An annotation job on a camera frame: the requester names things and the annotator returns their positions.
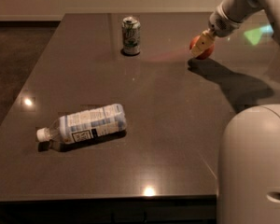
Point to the clear plastic water bottle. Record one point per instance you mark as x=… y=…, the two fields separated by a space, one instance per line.
x=85 y=125

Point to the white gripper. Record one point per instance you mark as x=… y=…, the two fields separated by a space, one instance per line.
x=222 y=24

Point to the red apple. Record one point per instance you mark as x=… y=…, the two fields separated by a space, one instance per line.
x=201 y=47

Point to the green 7up can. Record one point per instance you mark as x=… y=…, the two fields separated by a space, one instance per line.
x=131 y=35

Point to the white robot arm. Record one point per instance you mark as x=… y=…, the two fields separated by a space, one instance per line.
x=248 y=183

